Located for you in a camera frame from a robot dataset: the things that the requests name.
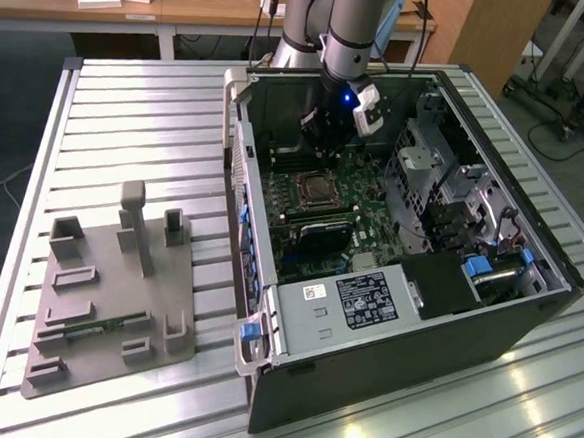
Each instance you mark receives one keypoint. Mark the silver CPU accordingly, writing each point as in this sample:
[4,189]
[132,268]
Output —
[319,189]

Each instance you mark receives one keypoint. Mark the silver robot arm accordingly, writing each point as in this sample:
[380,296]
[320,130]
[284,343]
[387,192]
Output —
[349,47]

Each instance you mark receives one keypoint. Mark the RAM slot with white clips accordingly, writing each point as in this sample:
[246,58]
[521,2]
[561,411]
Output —
[284,151]
[283,162]

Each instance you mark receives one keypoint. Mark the CPU socket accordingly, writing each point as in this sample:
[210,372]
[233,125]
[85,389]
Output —
[304,206]

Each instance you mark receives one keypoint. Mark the green RAM stick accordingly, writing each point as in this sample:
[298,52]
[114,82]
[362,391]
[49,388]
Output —
[317,221]
[99,327]

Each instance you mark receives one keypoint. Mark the green motherboard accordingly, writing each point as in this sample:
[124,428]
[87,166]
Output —
[372,224]

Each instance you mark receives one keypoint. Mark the black graphics card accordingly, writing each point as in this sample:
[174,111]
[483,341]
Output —
[325,239]

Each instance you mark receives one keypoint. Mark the metal drive cage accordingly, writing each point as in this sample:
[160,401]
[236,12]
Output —
[418,203]

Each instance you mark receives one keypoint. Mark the blue card retention clip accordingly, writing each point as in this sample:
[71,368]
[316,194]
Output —
[245,212]

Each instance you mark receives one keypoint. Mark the silver chipset heatsink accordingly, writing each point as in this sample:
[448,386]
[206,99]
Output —
[365,263]

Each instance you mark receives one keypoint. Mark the wooden desk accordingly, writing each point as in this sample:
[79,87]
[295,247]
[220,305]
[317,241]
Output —
[211,8]

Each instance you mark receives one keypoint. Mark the wooden cabinet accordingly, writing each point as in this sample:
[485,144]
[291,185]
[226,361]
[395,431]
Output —
[485,37]

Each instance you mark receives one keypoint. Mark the grey power supply unit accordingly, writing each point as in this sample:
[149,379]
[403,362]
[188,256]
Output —
[310,320]

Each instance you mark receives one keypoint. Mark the black plastic shroud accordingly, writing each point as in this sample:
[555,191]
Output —
[442,287]

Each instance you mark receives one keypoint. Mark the blue case latch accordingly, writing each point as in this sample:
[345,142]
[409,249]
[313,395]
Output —
[250,332]

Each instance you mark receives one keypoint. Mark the blue drive clip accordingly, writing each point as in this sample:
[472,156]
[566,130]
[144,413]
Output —
[526,258]

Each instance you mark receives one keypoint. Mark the wheeled equipment cart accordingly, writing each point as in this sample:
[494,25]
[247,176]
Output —
[582,116]

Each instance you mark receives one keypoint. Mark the black open PC case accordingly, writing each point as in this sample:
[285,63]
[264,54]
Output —
[385,386]

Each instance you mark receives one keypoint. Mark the grey parts rack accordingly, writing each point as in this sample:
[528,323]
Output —
[117,287]

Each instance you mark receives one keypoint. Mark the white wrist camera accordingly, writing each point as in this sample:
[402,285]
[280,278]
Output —
[368,111]

